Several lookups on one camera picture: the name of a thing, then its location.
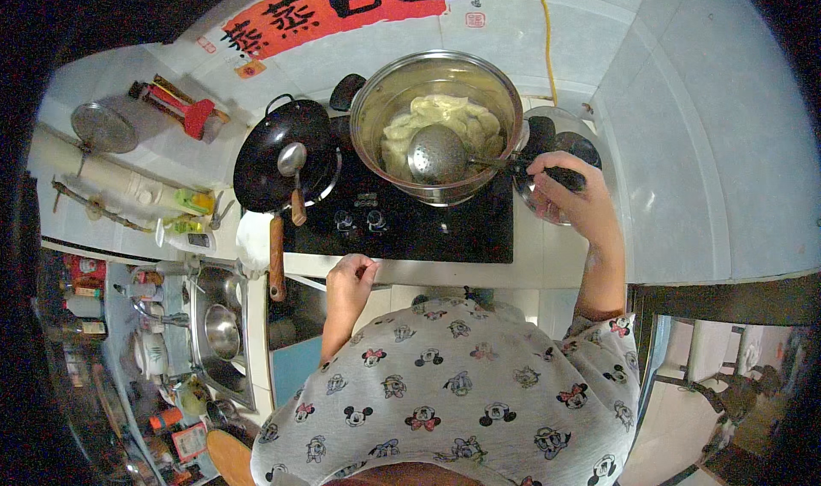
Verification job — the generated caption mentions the yellow cable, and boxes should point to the yellow cable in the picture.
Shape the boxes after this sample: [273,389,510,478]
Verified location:
[531,0,558,106]

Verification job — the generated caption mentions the black metal rack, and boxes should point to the black metal rack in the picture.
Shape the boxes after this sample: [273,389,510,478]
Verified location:
[653,318,797,464]

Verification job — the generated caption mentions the person's left hand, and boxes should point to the person's left hand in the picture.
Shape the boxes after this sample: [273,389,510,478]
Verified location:
[325,253,382,315]

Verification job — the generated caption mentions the white cloth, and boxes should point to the white cloth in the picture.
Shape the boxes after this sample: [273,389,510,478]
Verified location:
[235,210,274,276]

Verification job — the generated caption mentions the red calligraphy banner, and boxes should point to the red calligraphy banner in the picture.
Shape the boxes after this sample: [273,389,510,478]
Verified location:
[221,0,467,62]

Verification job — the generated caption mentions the black wok wooden handle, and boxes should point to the black wok wooden handle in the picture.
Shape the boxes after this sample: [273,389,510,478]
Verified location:
[232,93,343,303]

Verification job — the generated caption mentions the white teapot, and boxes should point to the white teapot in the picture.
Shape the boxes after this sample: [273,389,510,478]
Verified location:
[133,330,169,379]

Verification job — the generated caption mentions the orange bottle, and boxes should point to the orange bottle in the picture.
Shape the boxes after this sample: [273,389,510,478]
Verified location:
[148,407,186,433]

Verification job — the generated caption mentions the red wall rack with tools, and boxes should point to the red wall rack with tools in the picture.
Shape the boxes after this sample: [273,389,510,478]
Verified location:
[127,74,231,142]

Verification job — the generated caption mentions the wooden cutting board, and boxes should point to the wooden cutting board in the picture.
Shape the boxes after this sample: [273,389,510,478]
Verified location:
[206,429,256,486]

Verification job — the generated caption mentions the boiled dumplings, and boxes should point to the boiled dumplings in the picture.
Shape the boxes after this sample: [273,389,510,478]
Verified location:
[381,94,508,180]

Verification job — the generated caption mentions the steel ladle wooden handle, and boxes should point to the steel ladle wooden handle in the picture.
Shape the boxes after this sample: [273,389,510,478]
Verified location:
[276,141,309,228]

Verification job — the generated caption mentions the steel skimmer ladle black handle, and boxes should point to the steel skimmer ladle black handle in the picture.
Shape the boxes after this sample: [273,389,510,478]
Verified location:
[407,124,588,193]

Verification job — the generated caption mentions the steel faucet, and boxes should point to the steel faucet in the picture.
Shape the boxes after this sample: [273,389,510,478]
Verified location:
[131,299,191,330]

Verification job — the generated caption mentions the shelf of bottles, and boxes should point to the shelf of bottles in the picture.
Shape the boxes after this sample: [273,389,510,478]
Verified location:
[37,250,111,392]

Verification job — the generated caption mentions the person's body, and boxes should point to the person's body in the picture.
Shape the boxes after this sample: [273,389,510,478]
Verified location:
[250,297,642,486]

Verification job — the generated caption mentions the steel sink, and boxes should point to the steel sink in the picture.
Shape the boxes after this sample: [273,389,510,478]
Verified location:
[189,264,258,411]

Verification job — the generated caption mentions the wooden stick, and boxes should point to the wooden stick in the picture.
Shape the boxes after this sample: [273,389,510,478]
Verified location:
[50,177,155,234]

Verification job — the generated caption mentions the red packet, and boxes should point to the red packet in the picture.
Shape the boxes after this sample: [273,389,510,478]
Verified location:
[171,421,210,465]

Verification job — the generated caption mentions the person's right hand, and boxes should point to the person's right hand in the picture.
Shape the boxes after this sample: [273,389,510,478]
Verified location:
[525,150,621,244]

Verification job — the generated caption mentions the glass pot lid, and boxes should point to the glass pot lid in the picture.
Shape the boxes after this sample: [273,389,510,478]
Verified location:
[513,106,603,226]

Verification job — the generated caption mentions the white wall pipe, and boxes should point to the white wall pipe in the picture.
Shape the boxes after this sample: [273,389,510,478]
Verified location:
[28,126,216,219]

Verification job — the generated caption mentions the steel bowl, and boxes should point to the steel bowl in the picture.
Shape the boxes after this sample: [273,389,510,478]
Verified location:
[203,304,242,361]

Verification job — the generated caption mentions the black gas stove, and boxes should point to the black gas stove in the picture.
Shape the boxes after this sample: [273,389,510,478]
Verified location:
[281,114,515,264]

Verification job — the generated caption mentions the hanging steel strainer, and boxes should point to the hanging steel strainer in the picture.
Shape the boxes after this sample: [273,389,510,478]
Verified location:
[70,101,139,177]

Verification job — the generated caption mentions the large steel pot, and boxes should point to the large steel pot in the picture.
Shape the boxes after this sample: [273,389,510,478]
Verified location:
[330,50,556,207]

